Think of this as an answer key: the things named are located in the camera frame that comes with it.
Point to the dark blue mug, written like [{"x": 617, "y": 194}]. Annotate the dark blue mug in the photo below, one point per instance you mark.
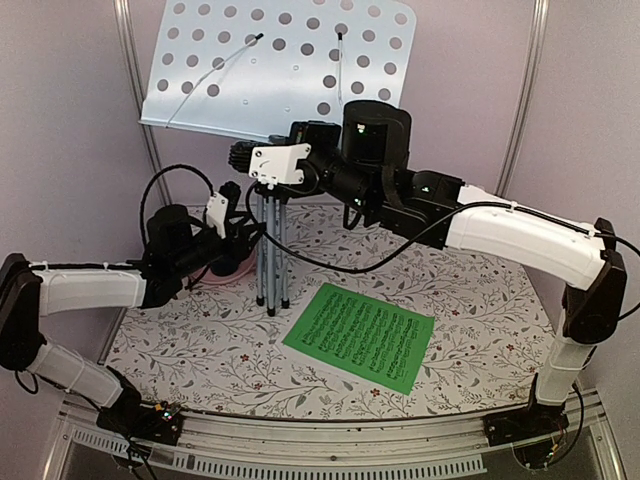
[{"x": 226, "y": 266}]

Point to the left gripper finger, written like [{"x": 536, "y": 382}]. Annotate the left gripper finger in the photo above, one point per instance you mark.
[
  {"x": 244, "y": 222},
  {"x": 241, "y": 245}
]

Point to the aluminium frame post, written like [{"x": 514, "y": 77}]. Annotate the aluminium frame post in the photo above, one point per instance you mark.
[
  {"x": 124, "y": 27},
  {"x": 532, "y": 62}
]

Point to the green sheet music page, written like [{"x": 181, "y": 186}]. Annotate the green sheet music page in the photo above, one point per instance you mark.
[{"x": 361, "y": 338}]

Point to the right aluminium frame post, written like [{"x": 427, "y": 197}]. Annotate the right aluminium frame post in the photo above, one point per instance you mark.
[{"x": 532, "y": 62}]

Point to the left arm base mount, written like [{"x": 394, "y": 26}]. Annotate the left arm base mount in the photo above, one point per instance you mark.
[{"x": 159, "y": 423}]

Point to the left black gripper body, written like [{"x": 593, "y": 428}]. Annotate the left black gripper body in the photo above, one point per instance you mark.
[{"x": 200, "y": 256}]

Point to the left aluminium frame post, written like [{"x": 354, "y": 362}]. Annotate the left aluminium frame post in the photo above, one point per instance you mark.
[{"x": 124, "y": 27}]

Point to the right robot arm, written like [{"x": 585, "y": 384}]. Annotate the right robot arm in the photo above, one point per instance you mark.
[{"x": 363, "y": 162}]

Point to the pink plate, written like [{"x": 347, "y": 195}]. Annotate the pink plate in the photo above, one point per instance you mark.
[{"x": 210, "y": 279}]

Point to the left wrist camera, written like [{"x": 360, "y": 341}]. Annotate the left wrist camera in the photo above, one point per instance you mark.
[{"x": 221, "y": 204}]

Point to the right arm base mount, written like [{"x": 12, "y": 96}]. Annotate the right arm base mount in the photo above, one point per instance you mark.
[{"x": 524, "y": 423}]

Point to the aluminium front rail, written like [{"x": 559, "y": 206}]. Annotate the aluminium front rail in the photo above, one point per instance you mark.
[{"x": 231, "y": 447}]

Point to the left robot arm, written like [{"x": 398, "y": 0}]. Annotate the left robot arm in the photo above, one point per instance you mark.
[{"x": 178, "y": 249}]

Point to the white perforated music stand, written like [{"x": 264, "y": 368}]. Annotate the white perforated music stand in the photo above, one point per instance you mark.
[{"x": 248, "y": 69}]

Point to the floral table mat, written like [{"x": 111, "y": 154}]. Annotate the floral table mat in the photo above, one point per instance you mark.
[{"x": 217, "y": 350}]

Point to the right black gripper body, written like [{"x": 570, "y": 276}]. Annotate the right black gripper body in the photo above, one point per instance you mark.
[{"x": 326, "y": 129}]

